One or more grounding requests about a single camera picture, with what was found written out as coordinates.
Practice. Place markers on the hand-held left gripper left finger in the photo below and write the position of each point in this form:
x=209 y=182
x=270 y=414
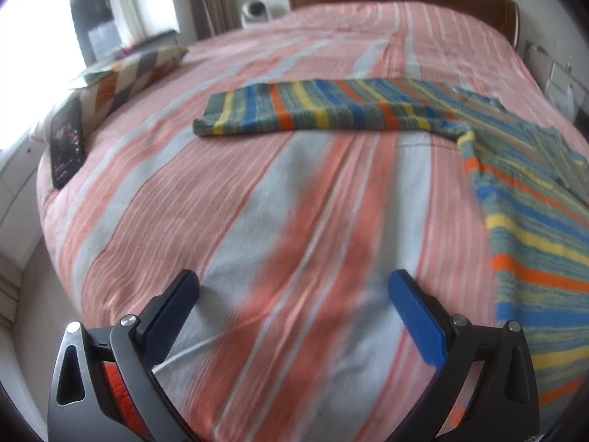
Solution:
x=171 y=317

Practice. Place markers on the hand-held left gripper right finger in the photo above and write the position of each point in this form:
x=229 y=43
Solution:
x=419 y=322

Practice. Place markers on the striped knit sweater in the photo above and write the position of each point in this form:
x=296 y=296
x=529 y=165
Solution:
x=349 y=108

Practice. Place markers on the dark clothes on sill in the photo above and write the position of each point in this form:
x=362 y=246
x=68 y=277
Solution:
x=152 y=39

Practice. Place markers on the bed with pink striped bedspread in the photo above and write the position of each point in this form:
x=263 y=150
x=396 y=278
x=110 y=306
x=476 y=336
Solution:
x=257 y=221

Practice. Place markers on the white window-sill cabinet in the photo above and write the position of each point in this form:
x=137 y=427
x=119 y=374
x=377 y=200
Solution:
x=16 y=202

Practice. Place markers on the black smartphone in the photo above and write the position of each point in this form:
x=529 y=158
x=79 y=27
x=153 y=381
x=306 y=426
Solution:
x=68 y=140

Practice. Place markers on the striped pillow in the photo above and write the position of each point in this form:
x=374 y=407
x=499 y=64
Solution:
x=133 y=76

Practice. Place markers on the window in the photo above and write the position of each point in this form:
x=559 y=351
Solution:
x=46 y=32

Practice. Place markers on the white sheer curtain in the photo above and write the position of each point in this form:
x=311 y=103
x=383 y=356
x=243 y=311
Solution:
x=142 y=0

